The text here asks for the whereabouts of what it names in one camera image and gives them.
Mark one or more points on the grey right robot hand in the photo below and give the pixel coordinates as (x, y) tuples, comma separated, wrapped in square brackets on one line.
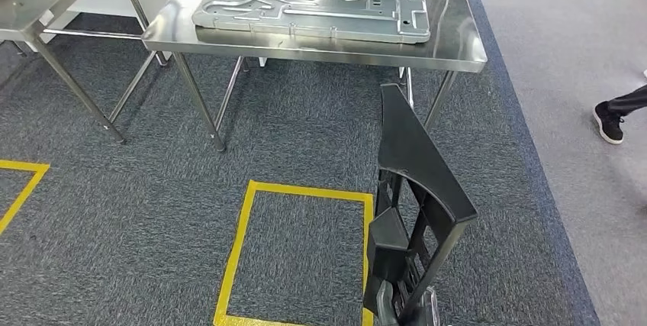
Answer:
[(388, 308)]

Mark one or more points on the black plastic car part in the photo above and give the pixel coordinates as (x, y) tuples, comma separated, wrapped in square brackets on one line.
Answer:
[(409, 162)]

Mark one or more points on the yellow floor tape square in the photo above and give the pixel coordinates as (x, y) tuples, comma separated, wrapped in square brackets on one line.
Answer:
[(303, 191)]

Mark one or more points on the person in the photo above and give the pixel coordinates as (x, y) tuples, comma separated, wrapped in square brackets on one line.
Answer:
[(609, 124)]

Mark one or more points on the grey stamped metal plate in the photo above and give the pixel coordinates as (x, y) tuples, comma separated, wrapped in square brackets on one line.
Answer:
[(313, 10)]

